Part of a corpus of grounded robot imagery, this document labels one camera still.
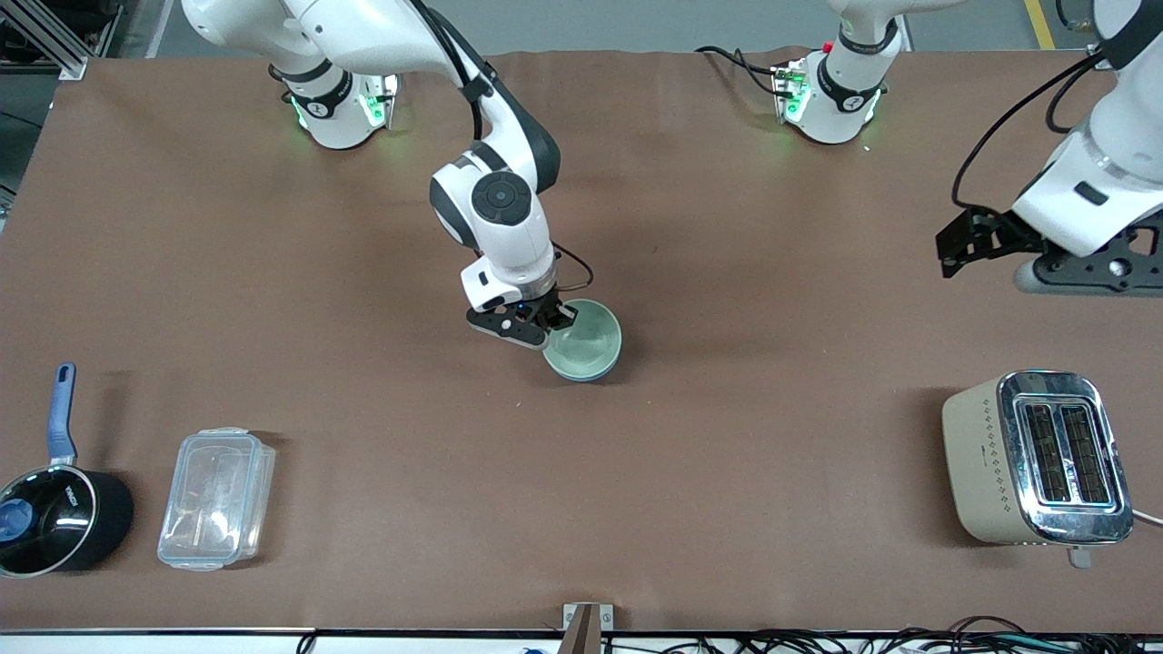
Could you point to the base connector plate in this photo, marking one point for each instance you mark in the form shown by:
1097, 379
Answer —
789, 91
382, 100

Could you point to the green bowl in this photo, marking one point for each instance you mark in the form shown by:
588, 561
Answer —
586, 336

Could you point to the brown table cover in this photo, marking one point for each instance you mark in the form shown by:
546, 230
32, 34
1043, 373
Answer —
581, 509

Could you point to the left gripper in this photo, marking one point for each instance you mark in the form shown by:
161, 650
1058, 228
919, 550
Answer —
1010, 228

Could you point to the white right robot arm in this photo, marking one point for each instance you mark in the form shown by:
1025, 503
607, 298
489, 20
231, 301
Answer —
495, 200

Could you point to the beige chrome toaster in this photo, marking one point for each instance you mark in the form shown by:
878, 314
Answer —
1036, 459

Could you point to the metal camera bracket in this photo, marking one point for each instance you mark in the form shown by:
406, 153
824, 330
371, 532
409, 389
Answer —
587, 627

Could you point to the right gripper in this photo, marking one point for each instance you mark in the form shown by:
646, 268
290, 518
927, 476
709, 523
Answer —
545, 304

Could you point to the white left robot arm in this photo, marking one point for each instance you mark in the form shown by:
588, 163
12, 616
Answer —
840, 95

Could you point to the right base connector plate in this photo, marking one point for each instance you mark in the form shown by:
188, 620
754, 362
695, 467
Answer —
382, 100

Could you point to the clear plastic food container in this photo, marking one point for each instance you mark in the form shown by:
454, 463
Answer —
216, 498

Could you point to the aluminium frame profile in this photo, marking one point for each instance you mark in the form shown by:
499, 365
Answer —
54, 36

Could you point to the glass lid with blue knob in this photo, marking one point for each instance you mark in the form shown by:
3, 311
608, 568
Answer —
50, 522

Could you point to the left base connector plate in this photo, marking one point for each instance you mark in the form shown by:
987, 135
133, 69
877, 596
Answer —
789, 91

